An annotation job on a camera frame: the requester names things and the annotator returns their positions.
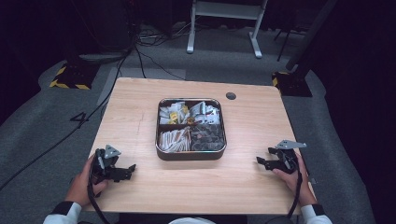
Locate person's white shirt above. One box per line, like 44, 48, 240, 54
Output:
167, 217, 217, 224

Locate thin black floor cable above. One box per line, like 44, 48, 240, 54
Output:
134, 46, 187, 81

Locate pile of dark packets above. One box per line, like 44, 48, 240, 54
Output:
190, 124, 226, 152

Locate left hand-held gripper black cable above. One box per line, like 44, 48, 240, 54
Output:
87, 167, 110, 224

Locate pile of white yellow packets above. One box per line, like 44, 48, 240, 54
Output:
159, 102, 191, 125

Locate long black floor cable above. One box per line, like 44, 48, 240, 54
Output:
0, 46, 132, 191

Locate tangle of floor cables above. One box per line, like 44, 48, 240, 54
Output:
136, 21, 194, 48

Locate pile of white brown stick sachets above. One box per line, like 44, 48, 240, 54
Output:
158, 127, 191, 153

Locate person's left hand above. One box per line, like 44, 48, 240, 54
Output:
64, 154, 110, 208

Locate dark tripod legs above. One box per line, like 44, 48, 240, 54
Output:
274, 26, 302, 63

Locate brown square compartment box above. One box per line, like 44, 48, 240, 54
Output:
154, 97, 228, 161

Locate pile of white red packets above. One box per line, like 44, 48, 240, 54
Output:
188, 101, 221, 125

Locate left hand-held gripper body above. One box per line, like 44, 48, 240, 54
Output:
90, 144, 125, 185

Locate white metal stand frame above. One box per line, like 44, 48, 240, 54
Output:
186, 0, 269, 60

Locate person's right hand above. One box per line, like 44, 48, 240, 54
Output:
272, 152, 318, 207

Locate black stand yellow striped base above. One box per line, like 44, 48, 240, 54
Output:
271, 0, 339, 98
49, 46, 101, 91

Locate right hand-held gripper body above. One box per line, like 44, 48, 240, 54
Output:
273, 139, 307, 175

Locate clear plastic box lid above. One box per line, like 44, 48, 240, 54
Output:
155, 98, 227, 154

